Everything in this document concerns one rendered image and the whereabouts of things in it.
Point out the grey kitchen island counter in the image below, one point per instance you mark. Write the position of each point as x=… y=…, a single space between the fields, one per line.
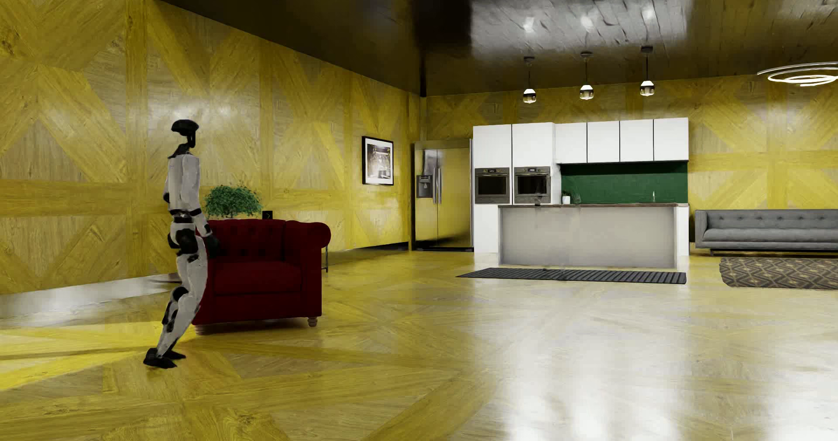
x=589 y=235

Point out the stainless steel refrigerator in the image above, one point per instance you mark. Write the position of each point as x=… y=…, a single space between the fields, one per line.
x=452 y=195

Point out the framed black-and-white picture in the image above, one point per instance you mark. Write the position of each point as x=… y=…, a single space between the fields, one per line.
x=378 y=161

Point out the white kitchen cabinet unit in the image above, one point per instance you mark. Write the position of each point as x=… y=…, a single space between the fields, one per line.
x=533 y=143

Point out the globe pendant lamp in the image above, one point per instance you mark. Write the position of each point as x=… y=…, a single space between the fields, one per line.
x=647 y=86
x=529 y=94
x=586 y=90

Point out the red tufted armchair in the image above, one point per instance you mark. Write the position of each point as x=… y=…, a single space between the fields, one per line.
x=268 y=271

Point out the black striped floor mat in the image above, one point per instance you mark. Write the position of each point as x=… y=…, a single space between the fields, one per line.
x=576 y=275

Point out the green potted plant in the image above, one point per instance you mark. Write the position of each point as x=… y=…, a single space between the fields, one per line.
x=230 y=200

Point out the green kitchen backsplash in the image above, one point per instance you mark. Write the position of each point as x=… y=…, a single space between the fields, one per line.
x=622 y=182

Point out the white humanoid robot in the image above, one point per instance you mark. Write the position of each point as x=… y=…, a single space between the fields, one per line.
x=184 y=192

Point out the grey tufted sofa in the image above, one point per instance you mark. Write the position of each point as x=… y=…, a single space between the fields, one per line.
x=766 y=230

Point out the brown patterned rug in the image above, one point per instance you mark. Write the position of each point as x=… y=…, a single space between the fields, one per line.
x=779 y=273

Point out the built-in wall oven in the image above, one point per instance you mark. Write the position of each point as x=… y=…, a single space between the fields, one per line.
x=492 y=185
x=531 y=184

